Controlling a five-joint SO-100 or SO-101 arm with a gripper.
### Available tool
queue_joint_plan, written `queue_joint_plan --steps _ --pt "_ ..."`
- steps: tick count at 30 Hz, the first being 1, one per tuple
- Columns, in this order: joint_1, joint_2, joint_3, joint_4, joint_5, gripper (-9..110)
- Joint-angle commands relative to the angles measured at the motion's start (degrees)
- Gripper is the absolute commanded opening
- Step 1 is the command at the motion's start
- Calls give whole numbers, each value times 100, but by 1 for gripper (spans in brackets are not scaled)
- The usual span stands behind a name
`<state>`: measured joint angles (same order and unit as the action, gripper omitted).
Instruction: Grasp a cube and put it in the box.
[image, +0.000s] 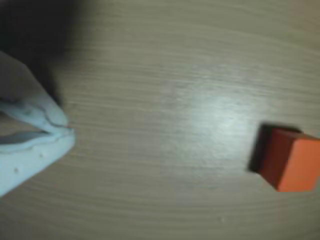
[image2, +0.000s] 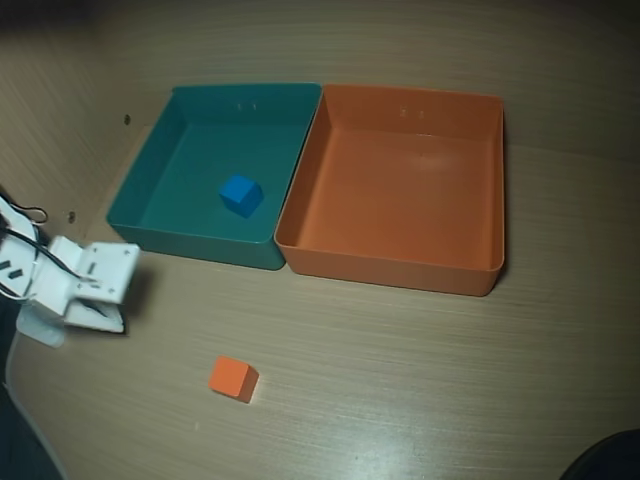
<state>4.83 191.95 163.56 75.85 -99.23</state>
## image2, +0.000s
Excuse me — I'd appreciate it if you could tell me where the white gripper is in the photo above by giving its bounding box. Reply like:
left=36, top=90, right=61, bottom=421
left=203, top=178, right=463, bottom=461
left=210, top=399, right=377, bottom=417
left=63, top=242, right=142, bottom=335

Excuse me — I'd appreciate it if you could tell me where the orange cube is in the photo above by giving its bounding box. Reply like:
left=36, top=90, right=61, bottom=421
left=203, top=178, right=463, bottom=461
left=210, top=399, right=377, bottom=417
left=207, top=355, right=260, bottom=404

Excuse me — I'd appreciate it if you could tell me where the teal plastic box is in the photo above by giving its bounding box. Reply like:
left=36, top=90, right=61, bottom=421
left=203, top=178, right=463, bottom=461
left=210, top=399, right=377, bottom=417
left=105, top=82, right=323, bottom=272

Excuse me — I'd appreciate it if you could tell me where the blue cube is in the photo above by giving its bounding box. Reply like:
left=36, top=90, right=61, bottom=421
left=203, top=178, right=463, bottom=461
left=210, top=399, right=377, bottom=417
left=218, top=173, right=264, bottom=220

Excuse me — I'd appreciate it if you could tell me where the orange plastic box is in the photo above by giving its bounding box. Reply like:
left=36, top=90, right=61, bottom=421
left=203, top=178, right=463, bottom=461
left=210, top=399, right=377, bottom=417
left=273, top=83, right=506, bottom=298

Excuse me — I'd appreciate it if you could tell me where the dark rounded object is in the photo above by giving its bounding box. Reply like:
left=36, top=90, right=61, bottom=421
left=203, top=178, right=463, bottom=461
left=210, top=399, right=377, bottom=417
left=564, top=428, right=640, bottom=480

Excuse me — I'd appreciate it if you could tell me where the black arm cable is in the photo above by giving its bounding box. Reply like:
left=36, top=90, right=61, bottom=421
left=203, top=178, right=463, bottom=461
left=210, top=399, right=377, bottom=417
left=0, top=227, right=101, bottom=299

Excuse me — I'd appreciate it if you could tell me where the thin black looped wire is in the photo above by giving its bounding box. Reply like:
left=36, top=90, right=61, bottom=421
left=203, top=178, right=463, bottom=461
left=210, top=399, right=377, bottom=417
left=7, top=201, right=49, bottom=226

